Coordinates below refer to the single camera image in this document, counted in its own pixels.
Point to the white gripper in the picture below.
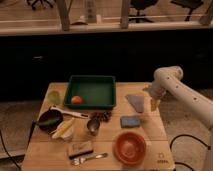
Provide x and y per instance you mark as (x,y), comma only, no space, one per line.
(156,90)

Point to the grey towel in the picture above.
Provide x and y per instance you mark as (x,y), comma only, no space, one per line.
(137,102)

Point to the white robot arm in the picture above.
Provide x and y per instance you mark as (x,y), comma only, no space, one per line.
(168,79)

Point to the red bowl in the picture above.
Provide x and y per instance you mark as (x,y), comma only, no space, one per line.
(129,148)

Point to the black bowl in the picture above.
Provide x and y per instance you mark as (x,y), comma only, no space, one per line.
(47,115)

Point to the blue sponge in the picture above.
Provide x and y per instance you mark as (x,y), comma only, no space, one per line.
(129,121)

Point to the brown pine cone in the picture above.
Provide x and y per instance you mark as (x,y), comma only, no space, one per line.
(102,116)

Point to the green plastic tray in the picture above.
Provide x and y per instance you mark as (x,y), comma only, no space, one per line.
(97,92)

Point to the metal measuring cup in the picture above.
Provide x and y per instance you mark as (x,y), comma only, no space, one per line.
(93,126)

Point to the orange fruit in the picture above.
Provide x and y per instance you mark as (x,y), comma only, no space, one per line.
(76,100)

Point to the wooden block brush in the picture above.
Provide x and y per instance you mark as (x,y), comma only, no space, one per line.
(80,148)

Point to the silver fork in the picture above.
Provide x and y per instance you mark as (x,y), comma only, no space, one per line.
(81,160)

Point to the office chair centre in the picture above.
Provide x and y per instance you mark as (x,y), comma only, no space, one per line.
(141,5)

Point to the office chair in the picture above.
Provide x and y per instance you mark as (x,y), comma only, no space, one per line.
(141,5)
(35,3)
(190,4)

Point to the green cucumber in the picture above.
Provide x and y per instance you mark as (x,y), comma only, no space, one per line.
(48,122)

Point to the office chair right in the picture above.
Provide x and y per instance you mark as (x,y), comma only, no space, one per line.
(190,4)

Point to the office chair left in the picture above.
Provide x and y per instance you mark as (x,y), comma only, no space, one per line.
(35,3)

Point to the white handled peeler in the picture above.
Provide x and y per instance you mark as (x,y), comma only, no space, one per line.
(74,114)

